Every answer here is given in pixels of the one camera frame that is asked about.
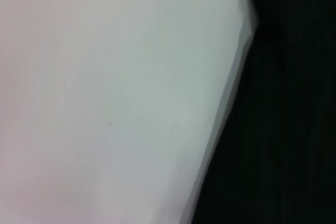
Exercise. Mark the black shirt with FREE print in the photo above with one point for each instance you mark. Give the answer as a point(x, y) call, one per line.
point(275, 116)

